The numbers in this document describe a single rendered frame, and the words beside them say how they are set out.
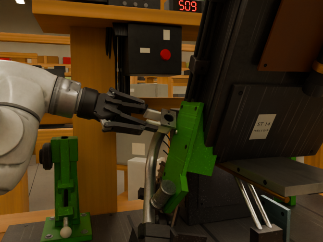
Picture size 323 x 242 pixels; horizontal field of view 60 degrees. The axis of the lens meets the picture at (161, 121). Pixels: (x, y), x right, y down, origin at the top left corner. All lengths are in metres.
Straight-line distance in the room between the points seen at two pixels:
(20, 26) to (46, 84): 10.25
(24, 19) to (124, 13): 10.11
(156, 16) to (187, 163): 0.46
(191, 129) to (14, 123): 0.35
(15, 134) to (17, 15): 10.45
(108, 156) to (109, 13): 0.45
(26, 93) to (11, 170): 0.16
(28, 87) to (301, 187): 0.56
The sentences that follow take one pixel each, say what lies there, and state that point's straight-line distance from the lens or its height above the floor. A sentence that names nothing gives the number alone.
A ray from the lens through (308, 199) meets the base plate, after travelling 1.20.
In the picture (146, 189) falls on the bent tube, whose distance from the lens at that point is 0.74.
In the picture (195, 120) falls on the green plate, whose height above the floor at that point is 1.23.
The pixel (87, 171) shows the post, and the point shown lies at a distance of 0.98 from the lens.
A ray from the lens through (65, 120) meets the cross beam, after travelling 1.04.
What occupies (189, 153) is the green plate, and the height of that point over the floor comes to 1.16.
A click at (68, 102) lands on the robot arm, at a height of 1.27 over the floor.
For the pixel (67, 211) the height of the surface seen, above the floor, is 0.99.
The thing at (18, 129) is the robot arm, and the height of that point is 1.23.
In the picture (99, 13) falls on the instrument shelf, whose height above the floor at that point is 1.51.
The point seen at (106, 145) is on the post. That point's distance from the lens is 0.96.
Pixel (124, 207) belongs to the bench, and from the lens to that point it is 1.07.
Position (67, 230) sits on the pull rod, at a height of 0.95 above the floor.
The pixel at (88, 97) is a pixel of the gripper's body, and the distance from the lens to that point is 0.66.
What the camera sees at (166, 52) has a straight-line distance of 0.88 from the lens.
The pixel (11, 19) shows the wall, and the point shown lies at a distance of 10.96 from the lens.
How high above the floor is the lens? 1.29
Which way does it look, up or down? 6 degrees down
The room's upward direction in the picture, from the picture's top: straight up
